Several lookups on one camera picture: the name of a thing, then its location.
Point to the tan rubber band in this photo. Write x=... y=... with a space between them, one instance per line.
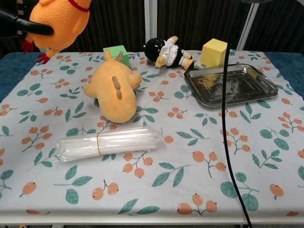
x=99 y=145

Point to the pack of white straws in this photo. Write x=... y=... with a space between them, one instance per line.
x=123 y=142

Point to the stainless steel tray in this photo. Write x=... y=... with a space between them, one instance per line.
x=247 y=88

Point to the orange rubber chicken toy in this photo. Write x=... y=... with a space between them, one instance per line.
x=64 y=23

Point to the yellow plush animal toy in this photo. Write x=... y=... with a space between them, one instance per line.
x=114 y=102

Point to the black-haired plush doll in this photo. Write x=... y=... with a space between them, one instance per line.
x=154 y=48

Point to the green foam cube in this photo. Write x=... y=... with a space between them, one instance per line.
x=118 y=51

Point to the yellow foam cube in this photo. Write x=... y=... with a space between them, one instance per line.
x=213 y=54

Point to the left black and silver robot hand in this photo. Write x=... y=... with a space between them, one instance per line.
x=35 y=28

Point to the fruit print tablecloth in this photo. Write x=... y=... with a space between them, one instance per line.
x=166 y=190

